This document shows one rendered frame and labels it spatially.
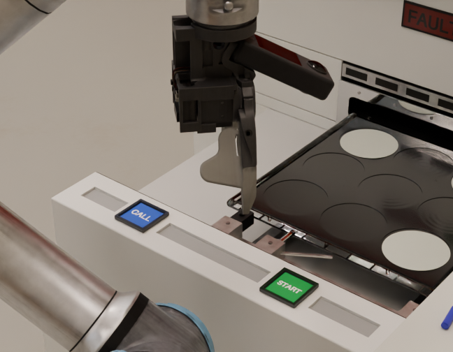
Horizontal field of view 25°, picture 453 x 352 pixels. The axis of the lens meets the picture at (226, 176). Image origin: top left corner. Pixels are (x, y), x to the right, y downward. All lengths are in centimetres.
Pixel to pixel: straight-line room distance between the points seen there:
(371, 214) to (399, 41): 35
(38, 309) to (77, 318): 4
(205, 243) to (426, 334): 34
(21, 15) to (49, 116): 280
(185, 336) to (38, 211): 209
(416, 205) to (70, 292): 68
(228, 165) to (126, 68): 296
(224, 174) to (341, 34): 82
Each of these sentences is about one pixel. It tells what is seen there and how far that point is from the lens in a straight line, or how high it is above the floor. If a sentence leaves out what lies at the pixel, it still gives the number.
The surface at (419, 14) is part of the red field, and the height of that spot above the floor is 111.
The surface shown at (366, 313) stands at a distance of 131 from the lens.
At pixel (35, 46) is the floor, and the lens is 425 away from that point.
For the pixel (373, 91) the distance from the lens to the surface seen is 185.
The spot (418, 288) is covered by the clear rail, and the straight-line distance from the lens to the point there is 145.
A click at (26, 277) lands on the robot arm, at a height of 111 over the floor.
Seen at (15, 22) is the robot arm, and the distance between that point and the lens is 93.
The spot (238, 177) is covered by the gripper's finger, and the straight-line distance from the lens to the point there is 108.
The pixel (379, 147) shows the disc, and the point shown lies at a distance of 176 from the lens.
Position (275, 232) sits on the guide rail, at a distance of 162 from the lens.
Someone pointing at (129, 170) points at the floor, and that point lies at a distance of 337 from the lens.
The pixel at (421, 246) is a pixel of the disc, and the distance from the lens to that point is 153.
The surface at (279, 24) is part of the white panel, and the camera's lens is 193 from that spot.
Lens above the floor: 180
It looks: 33 degrees down
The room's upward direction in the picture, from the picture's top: straight up
